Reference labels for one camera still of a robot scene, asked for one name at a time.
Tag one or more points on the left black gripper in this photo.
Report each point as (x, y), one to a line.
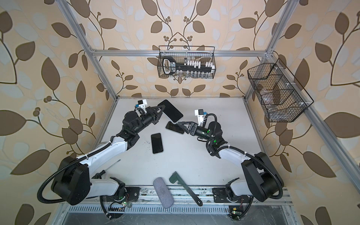
(152, 114)

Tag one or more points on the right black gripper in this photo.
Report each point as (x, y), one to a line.
(193, 128)

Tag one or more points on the black smartphone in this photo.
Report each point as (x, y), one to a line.
(174, 127)
(156, 142)
(173, 114)

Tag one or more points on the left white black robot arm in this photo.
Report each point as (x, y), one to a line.
(75, 180)

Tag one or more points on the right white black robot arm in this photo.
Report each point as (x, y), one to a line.
(262, 181)

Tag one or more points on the grey felt glasses case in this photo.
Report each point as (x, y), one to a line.
(164, 194)

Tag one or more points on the green pipe wrench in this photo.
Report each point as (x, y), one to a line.
(175, 177)

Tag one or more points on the black socket tool set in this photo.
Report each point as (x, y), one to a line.
(170, 66)

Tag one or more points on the back black wire basket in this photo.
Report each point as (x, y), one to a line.
(198, 53)

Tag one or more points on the black wire basket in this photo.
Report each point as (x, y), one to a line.
(281, 95)
(198, 53)

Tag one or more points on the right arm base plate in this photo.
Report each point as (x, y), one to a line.
(243, 202)

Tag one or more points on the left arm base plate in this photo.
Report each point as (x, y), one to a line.
(114, 206)

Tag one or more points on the right black wire basket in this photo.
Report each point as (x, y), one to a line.
(281, 95)

